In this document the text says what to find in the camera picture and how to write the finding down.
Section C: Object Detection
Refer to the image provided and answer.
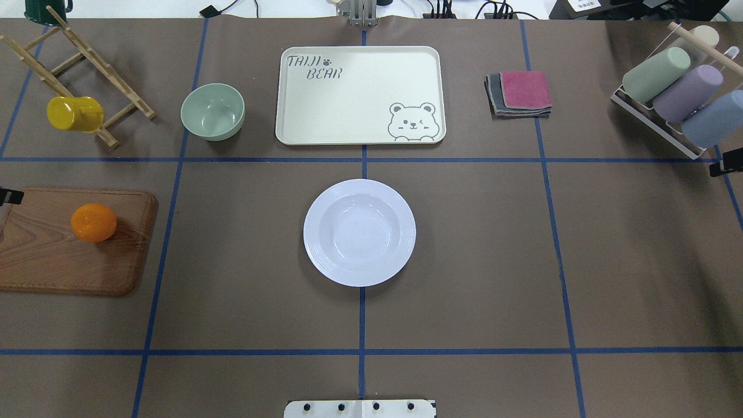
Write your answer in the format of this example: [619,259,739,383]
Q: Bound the orange fruit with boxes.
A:
[71,203,118,243]

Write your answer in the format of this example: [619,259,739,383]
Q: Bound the cream bear tray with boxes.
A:
[275,46,448,146]

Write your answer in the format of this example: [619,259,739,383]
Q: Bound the blue cup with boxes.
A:
[681,89,742,148]

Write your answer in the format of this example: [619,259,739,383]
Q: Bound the brown wooden cutting board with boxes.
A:
[1,187,158,297]

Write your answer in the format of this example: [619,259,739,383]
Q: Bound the purple cup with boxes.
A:
[652,64,724,122]

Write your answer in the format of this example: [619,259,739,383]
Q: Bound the yellow mug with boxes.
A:
[46,97,104,133]

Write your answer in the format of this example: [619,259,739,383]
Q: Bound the green cup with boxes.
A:
[622,47,691,103]

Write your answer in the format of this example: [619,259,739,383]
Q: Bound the beige cup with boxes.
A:
[690,26,720,48]

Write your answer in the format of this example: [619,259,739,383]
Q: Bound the wooden drying rack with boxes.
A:
[2,13,157,150]

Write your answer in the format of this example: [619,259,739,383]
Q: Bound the dark green mug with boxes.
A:
[23,0,74,27]

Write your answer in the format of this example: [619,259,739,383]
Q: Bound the pink folded cloth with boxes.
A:
[500,71,552,110]

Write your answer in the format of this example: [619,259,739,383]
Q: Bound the green bowl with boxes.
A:
[180,83,245,141]

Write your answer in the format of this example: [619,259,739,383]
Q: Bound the grey folded cloth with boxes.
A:
[485,72,553,117]

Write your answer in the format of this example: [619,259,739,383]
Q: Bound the white round plate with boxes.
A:
[302,178,417,287]

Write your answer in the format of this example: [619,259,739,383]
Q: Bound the white wire cup rack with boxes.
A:
[611,45,741,159]

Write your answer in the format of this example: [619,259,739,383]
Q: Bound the metal camera mount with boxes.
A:
[334,0,378,28]

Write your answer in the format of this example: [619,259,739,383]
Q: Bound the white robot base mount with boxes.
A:
[283,399,437,417]

